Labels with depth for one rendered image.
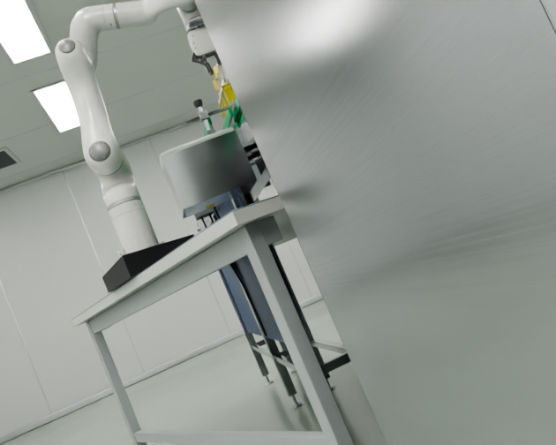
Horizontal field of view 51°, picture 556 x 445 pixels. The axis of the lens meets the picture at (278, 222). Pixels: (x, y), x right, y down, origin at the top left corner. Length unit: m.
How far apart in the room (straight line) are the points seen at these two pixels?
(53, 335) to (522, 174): 7.64
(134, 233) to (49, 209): 6.06
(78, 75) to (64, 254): 5.85
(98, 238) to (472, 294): 7.47
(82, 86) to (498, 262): 1.88
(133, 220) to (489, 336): 1.61
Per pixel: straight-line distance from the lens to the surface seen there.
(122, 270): 1.93
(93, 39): 2.32
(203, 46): 2.23
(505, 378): 0.53
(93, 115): 2.14
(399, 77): 0.48
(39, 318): 7.94
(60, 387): 7.93
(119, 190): 2.04
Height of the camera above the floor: 0.59
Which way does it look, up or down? 4 degrees up
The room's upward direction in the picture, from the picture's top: 23 degrees counter-clockwise
